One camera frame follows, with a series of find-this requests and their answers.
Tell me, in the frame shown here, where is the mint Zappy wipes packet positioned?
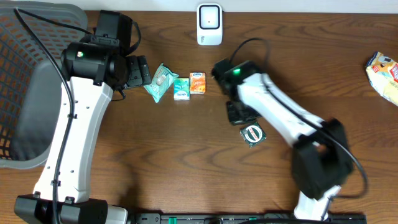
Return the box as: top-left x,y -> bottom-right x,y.
144,63 -> 179,103

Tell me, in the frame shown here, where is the Zam-Buk ointment tin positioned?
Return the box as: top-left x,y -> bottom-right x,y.
239,122 -> 267,148

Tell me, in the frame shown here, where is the teal tissue pack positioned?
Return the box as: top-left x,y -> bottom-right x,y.
174,78 -> 190,101

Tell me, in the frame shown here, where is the orange tissue pack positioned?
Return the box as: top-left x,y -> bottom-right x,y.
189,72 -> 206,94

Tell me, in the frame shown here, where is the large yellow wipes packet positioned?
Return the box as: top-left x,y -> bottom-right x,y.
366,52 -> 397,105

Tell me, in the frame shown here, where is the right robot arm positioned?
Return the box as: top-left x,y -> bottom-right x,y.
211,58 -> 353,221

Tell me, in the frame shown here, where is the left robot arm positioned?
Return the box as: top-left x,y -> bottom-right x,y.
14,10 -> 151,223

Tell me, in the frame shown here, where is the white barcode scanner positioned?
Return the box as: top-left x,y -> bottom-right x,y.
197,3 -> 223,45

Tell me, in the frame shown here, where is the grey plastic mesh basket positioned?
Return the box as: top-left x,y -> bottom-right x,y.
1,1 -> 88,169

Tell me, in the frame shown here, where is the black right camera cable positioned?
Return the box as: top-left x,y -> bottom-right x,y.
229,37 -> 369,200

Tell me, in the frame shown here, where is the black camera cable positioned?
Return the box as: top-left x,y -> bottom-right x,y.
229,37 -> 369,200
12,7 -> 94,224

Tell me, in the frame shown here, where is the black left camera cable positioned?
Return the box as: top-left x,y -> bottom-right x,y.
12,7 -> 94,224

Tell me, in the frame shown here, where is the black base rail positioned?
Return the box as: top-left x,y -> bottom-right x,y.
128,212 -> 368,224

